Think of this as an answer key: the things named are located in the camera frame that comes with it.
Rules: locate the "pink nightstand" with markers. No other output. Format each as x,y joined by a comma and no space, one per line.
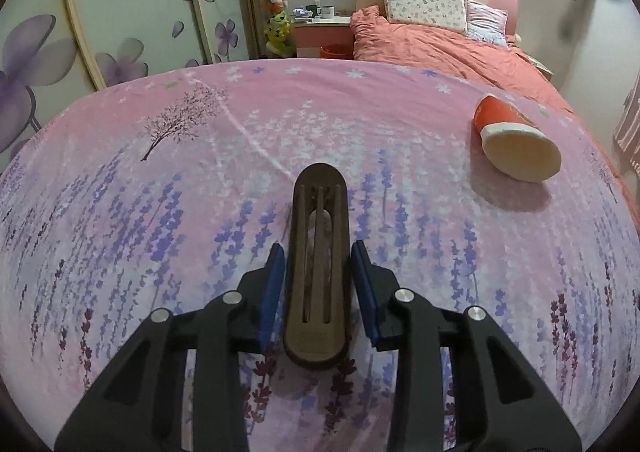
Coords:
315,37

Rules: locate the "pink lavender print bedsheet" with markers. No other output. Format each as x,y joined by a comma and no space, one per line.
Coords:
150,212

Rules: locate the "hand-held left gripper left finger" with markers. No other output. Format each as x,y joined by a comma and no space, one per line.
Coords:
267,302

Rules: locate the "flower print wardrobe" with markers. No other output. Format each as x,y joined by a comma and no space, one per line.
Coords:
125,7

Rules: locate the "white mug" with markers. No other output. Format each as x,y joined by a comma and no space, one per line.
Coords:
327,12

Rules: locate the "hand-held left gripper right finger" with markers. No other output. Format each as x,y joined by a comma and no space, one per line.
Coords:
367,302

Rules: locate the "dark mug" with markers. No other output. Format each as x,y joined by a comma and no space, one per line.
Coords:
311,10

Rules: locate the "orange waste bin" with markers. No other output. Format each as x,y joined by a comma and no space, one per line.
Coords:
332,53

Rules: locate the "red paper cup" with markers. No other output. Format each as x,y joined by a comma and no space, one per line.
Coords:
500,114

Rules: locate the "pink striped curtain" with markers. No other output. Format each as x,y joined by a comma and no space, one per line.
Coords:
629,132

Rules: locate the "striped pillow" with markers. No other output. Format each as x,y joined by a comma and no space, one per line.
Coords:
487,24

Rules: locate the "floral print pillow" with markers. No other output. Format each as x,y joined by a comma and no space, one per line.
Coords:
425,7

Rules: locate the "wooden bedside stand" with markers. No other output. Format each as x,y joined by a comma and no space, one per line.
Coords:
539,67

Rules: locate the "brown slotted wooden dish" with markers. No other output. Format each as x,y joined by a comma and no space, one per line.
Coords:
315,347

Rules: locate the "orange duvet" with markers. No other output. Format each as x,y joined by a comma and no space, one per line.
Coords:
425,52

